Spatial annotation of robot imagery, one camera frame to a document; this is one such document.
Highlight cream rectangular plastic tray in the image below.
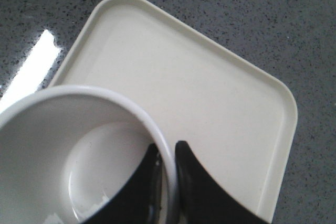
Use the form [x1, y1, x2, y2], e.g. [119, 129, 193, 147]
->
[51, 0, 298, 222]

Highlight white smiley mug black handle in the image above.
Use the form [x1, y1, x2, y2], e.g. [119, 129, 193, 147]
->
[1, 86, 179, 223]

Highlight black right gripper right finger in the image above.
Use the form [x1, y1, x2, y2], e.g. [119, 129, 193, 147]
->
[175, 141, 266, 223]

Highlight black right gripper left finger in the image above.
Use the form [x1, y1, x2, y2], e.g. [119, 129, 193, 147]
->
[85, 144, 162, 223]

